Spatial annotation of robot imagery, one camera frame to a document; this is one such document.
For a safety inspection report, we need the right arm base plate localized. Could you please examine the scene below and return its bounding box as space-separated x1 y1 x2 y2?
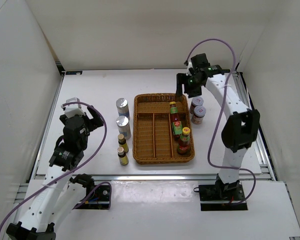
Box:
193 184 248 212

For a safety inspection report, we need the silver cap shaker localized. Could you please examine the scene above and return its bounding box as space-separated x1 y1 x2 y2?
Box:
116 98 130 119
116 115 132 140

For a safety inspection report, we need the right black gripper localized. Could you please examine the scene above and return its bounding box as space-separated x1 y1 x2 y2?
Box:
174 73 202 99

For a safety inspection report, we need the silver cap shaker far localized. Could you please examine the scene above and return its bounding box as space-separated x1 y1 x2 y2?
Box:
116 98 130 119

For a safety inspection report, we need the small amber bottle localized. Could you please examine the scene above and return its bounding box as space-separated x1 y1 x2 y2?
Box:
117 147 129 165
117 134 129 153

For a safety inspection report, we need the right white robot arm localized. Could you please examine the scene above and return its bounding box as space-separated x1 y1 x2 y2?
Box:
176 53 260 200

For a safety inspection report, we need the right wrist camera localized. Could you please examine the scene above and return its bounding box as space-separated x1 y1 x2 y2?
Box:
185 61 194 76

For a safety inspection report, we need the red sauce bottle yellow cap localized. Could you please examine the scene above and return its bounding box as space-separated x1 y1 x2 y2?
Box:
177 127 191 155

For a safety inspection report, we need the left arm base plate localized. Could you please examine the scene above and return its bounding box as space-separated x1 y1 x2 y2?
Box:
73 181 112 210

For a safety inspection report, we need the small amber bottle far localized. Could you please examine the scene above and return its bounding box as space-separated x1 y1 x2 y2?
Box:
117 134 129 153

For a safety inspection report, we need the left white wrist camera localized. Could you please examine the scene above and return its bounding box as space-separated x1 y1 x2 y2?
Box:
61 103 86 119

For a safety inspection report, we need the small amber bottle near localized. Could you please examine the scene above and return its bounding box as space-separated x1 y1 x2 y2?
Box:
117 147 129 165

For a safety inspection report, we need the silver cap shaker near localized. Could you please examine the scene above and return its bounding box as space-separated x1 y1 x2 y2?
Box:
116 115 132 140

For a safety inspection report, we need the white lid jar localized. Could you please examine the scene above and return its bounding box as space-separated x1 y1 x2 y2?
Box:
189 96 204 115
191 106 206 125

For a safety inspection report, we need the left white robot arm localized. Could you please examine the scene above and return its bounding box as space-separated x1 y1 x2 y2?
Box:
6 101 107 240

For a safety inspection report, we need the brown wicker divided basket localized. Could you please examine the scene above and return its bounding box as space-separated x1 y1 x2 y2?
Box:
133 93 195 165

